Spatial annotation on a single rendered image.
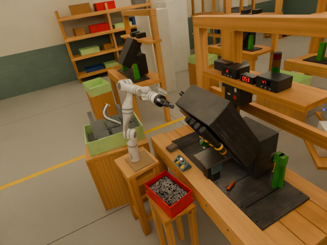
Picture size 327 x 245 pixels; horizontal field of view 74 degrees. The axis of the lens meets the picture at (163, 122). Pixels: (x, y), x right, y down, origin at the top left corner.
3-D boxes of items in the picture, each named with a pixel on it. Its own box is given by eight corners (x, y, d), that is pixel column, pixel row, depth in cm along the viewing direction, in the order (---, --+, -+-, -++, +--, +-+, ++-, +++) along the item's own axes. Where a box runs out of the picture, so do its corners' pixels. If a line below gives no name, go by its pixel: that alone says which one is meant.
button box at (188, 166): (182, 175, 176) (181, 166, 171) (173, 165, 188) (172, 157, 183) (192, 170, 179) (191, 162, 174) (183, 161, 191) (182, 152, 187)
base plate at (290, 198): (261, 232, 126) (261, 229, 125) (171, 142, 215) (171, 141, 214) (309, 199, 140) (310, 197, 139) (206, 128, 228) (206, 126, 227)
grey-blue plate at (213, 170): (212, 181, 161) (212, 167, 154) (211, 180, 163) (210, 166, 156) (223, 176, 165) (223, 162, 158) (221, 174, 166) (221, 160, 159)
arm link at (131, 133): (136, 127, 187) (139, 142, 196) (126, 126, 189) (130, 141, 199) (133, 133, 179) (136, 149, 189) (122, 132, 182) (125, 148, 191)
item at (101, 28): (160, 61, 826) (150, -8, 712) (80, 83, 727) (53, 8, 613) (154, 60, 869) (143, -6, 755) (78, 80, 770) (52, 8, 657)
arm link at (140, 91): (144, 87, 143) (134, 83, 153) (144, 100, 146) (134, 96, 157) (153, 86, 147) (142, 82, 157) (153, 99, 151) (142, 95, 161)
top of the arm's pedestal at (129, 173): (128, 181, 187) (127, 178, 185) (114, 163, 211) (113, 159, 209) (159, 164, 200) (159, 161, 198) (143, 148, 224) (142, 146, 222)
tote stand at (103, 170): (105, 211, 264) (84, 161, 224) (103, 181, 308) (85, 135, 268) (159, 192, 276) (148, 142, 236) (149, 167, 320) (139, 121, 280)
